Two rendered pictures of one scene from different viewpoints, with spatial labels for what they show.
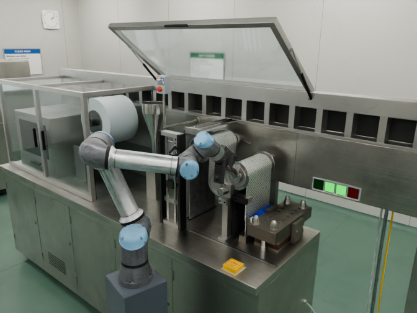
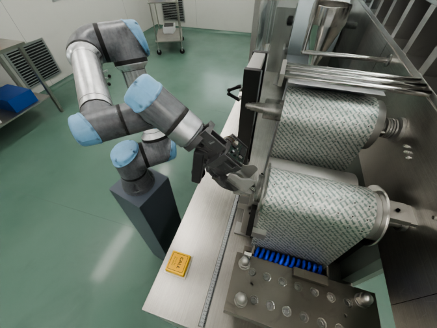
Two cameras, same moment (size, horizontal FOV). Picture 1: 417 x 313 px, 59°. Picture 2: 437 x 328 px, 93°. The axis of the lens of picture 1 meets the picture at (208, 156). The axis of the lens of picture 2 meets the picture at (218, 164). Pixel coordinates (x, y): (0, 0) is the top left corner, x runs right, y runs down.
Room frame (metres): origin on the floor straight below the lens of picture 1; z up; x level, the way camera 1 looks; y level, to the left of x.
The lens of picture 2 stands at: (1.53, -0.39, 1.71)
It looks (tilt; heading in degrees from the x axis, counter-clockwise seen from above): 48 degrees down; 67
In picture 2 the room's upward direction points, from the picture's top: straight up
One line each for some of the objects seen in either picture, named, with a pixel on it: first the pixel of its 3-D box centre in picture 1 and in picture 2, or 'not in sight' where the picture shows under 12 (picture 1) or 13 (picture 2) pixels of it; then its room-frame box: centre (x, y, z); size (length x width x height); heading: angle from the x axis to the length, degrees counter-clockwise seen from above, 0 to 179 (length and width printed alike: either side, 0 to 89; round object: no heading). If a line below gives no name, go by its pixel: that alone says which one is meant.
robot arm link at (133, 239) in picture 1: (134, 243); (129, 159); (1.41, 0.31, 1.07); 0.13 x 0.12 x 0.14; 3
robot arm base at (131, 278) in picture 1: (134, 267); (136, 176); (1.40, 0.31, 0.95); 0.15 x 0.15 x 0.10
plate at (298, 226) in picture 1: (297, 230); not in sight; (1.73, -0.47, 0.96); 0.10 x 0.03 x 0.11; 141
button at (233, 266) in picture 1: (233, 266); (178, 263); (1.48, -0.12, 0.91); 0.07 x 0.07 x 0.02; 51
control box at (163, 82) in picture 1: (162, 84); not in sight; (2.14, 0.26, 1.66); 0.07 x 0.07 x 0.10; 53
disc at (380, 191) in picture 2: (263, 164); (369, 214); (1.96, -0.30, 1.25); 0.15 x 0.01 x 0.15; 51
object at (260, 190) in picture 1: (258, 197); (294, 243); (1.82, -0.26, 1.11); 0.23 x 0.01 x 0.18; 141
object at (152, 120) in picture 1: (154, 156); (304, 88); (2.30, 0.35, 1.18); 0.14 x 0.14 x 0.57
